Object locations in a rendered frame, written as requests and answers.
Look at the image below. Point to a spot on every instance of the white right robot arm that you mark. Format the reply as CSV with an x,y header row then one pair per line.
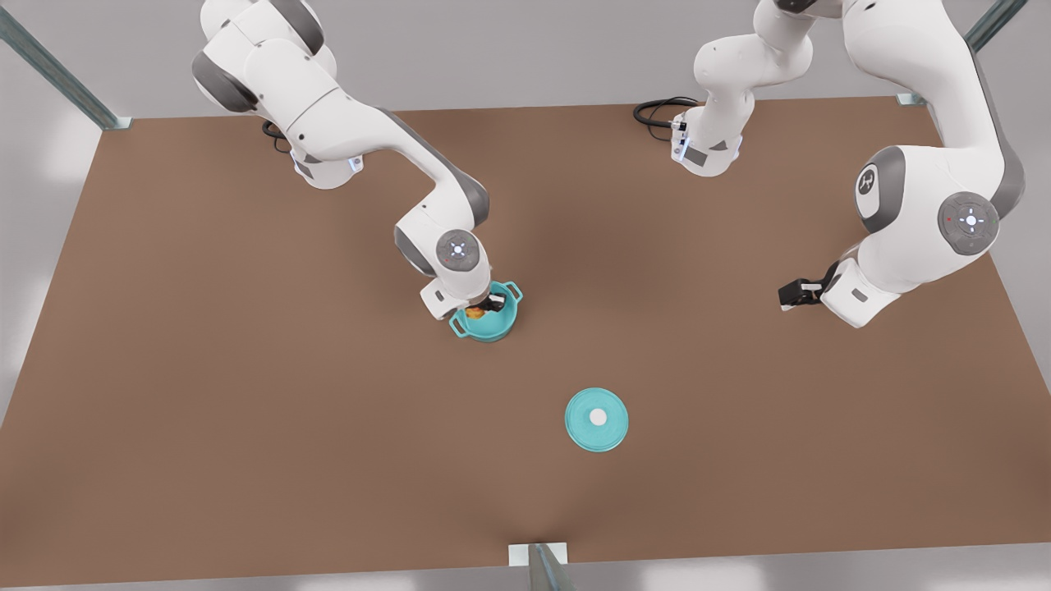
x,y
328,115

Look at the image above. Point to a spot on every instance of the teal pot lid white knob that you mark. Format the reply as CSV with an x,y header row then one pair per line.
x,y
596,419

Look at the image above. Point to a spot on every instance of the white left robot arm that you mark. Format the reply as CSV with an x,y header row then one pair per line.
x,y
928,164

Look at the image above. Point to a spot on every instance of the silver frame post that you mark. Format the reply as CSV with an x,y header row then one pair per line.
x,y
57,70
542,566
977,41

